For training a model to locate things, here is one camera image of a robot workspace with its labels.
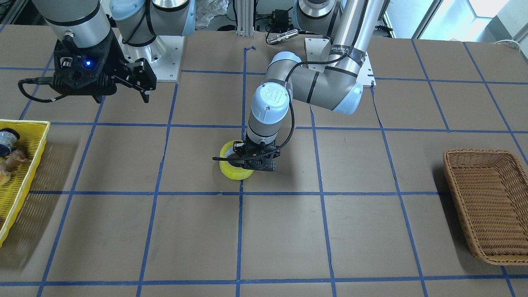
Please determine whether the aluminium base plate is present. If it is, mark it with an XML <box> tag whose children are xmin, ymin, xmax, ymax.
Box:
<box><xmin>304</xmin><ymin>37</ymin><xmax>377</xmax><ymax>88</ymax></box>
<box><xmin>118</xmin><ymin>35</ymin><xmax>186</xmax><ymax>83</ymax></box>

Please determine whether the aluminium profile post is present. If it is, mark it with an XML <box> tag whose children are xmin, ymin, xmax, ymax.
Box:
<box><xmin>233</xmin><ymin>0</ymin><xmax>256</xmax><ymax>39</ymax></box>

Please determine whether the brown toy figure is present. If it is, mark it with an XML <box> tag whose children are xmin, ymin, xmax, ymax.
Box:
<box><xmin>0</xmin><ymin>147</ymin><xmax>32</xmax><ymax>185</ymax></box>

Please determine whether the silver cylindrical connector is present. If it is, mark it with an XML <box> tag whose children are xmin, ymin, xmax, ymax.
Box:
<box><xmin>266</xmin><ymin>28</ymin><xmax>299</xmax><ymax>45</ymax></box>

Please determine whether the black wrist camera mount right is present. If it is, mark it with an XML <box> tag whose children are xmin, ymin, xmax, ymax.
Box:
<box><xmin>50</xmin><ymin>29</ymin><xmax>128</xmax><ymax>97</ymax></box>

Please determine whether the black power adapter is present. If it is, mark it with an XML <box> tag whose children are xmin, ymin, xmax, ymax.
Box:
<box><xmin>270</xmin><ymin>9</ymin><xmax>289</xmax><ymax>31</ymax></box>

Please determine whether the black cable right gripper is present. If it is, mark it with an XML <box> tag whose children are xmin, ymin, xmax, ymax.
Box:
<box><xmin>18</xmin><ymin>77</ymin><xmax>68</xmax><ymax>104</ymax></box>

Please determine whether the white crumpled plastic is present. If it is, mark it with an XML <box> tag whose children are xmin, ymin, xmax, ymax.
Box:
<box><xmin>195</xmin><ymin>0</ymin><xmax>230</xmax><ymax>30</ymax></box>

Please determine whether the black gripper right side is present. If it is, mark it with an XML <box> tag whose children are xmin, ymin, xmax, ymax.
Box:
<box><xmin>92</xmin><ymin>59</ymin><xmax>157</xmax><ymax>104</ymax></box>

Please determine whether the yellow plastic basket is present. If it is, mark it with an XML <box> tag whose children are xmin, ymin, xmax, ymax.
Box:
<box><xmin>0</xmin><ymin>120</ymin><xmax>51</xmax><ymax>244</ymax></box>

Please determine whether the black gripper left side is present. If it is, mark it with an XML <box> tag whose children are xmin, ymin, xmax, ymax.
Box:
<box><xmin>233</xmin><ymin>140</ymin><xmax>280</xmax><ymax>172</ymax></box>

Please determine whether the silver robot arm left side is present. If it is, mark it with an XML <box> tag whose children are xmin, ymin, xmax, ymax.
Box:
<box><xmin>109</xmin><ymin>0</ymin><xmax>384</xmax><ymax>180</ymax></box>

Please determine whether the yellow tape roll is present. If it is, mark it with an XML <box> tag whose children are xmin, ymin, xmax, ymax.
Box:
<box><xmin>219</xmin><ymin>141</ymin><xmax>254</xmax><ymax>180</ymax></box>

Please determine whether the brown wicker basket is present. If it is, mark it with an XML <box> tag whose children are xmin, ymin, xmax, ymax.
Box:
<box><xmin>443</xmin><ymin>148</ymin><xmax>528</xmax><ymax>266</ymax></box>

